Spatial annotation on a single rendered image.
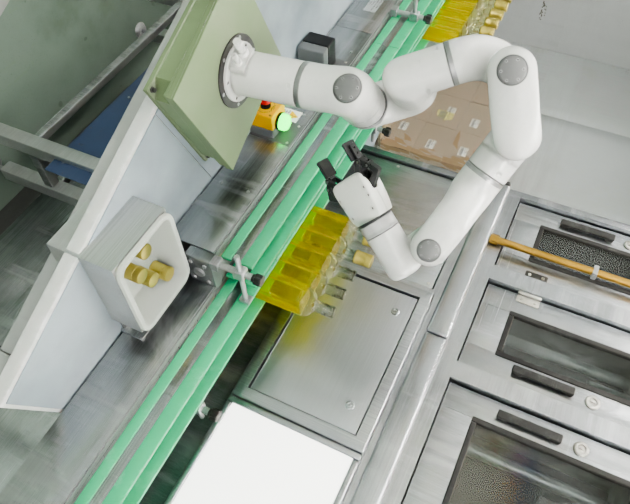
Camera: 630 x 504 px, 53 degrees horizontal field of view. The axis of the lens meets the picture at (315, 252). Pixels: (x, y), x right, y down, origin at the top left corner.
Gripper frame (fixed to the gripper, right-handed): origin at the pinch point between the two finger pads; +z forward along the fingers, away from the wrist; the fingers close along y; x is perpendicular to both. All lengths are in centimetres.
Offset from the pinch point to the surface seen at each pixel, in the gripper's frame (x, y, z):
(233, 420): 32, -41, -39
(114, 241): 41.9, -19.6, 7.3
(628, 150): -525, -203, -113
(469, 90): -400, -237, 15
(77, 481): 67, -36, -28
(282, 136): -15.3, -29.7, 13.3
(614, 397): -33, 4, -82
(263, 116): -11.0, -26.9, 19.3
